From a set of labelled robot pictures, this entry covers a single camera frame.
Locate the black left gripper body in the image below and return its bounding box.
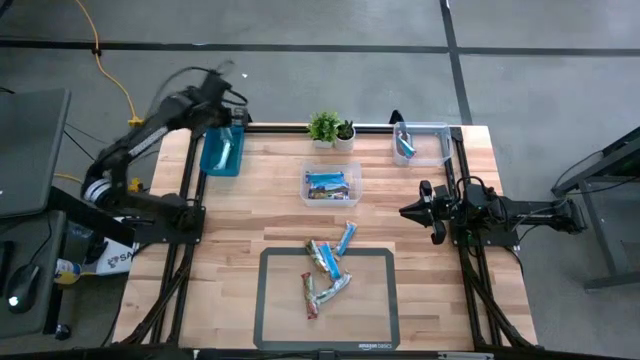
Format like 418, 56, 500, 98
189, 87, 250, 137

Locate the yellow extension cord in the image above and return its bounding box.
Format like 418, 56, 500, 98
53, 172, 144, 195
74, 0, 149, 135

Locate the teal plastic bin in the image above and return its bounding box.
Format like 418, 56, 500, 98
199, 122, 246, 177

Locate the black desk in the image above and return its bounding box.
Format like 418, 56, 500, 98
0, 209, 69, 339

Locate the green white granola bar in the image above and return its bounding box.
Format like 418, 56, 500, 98
305, 239, 329, 274

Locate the clear plastic bin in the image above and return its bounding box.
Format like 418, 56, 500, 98
392, 121, 455, 168

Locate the dark grey monitor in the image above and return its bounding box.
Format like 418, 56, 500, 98
0, 88, 72, 219

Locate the silver bracket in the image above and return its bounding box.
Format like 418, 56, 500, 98
438, 351, 495, 360

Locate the succulent round white pot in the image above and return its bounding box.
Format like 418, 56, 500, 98
333, 119, 357, 154

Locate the dark grey metal table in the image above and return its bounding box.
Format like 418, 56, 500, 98
551, 127, 640, 291

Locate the yellow white bottle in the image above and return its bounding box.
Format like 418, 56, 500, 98
53, 257, 84, 286

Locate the black aluminium table frame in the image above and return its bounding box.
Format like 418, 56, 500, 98
112, 109, 539, 351

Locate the grey-bordered baking mat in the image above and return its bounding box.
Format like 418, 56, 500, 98
253, 246, 402, 352

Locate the leafy plant square white pot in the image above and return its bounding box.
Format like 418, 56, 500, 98
307, 110, 341, 150

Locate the black computer mouse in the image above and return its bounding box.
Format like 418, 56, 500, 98
5, 263, 41, 315

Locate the white printed bag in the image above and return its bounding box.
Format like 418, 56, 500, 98
94, 238, 136, 276

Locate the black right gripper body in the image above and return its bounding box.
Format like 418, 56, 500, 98
419, 180, 454, 246

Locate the red green granola bar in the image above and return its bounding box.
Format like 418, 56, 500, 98
300, 271, 321, 321

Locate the green snack bar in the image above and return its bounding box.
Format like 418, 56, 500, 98
335, 220, 359, 258

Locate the frosted clear handled bin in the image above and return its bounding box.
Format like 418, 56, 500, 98
299, 162, 363, 209

